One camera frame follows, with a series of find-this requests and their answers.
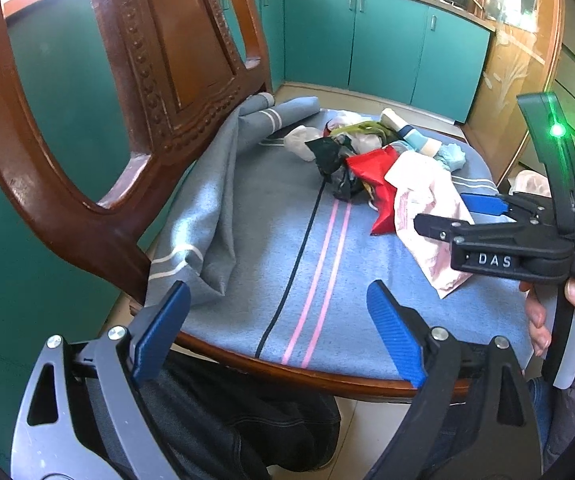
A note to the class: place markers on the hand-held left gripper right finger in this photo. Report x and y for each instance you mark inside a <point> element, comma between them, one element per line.
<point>395,335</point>

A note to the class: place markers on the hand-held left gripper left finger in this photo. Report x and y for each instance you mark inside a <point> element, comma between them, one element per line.
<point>160,332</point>

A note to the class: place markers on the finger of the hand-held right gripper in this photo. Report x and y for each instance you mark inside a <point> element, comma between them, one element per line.
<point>437,227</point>
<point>485,204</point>

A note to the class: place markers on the pink printed plastic bag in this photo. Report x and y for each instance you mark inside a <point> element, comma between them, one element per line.
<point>432,200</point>

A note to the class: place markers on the clear trash bag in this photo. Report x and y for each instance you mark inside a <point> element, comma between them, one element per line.
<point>527,182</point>

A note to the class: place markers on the green vegetable peel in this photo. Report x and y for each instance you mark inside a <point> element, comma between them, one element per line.
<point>362,127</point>

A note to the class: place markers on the dark green wrapper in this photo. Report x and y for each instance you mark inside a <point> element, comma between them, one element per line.
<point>327,155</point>

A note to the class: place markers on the white plastic bag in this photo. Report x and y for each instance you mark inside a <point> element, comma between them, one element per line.
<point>300,141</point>

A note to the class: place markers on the red wrapper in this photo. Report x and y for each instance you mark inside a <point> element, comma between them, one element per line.
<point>375,175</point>

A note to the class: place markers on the white and blue packet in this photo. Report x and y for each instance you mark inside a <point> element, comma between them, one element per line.
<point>417,139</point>

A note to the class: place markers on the black plastic bag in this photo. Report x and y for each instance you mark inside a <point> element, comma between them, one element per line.
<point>345,187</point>

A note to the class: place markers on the person's left leg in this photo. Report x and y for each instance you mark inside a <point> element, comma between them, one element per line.
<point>247,420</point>

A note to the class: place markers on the person's leg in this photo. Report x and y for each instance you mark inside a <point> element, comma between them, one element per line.
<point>540,405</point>
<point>247,420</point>

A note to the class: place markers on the wood framed glass sliding door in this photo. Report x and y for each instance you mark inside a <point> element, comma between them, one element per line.
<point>512,70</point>

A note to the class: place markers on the blue striped cloth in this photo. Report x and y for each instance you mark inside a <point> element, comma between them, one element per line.
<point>267,240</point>

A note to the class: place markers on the crumpled clear plastic wrap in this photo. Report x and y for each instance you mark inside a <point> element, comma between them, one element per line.
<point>342,117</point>

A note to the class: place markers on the person's right leg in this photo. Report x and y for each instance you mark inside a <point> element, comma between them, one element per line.
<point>540,405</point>

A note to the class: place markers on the carved dark wooden chair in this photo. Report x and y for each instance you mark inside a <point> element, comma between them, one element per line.
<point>167,60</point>

